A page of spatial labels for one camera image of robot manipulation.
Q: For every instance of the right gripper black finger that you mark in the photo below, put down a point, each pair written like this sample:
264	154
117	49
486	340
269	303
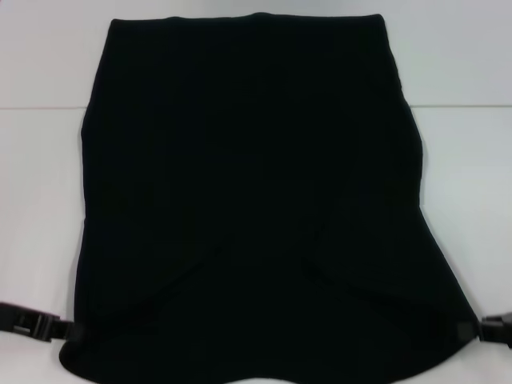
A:
466	332

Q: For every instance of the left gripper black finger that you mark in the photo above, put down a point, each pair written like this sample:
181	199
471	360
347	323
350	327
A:
72	333

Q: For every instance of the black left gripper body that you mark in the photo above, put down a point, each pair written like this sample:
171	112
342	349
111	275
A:
28	320

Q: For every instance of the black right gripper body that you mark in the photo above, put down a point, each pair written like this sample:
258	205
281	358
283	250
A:
500	328

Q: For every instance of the black t-shirt with FREE print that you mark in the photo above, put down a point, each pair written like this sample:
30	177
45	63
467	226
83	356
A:
256	160

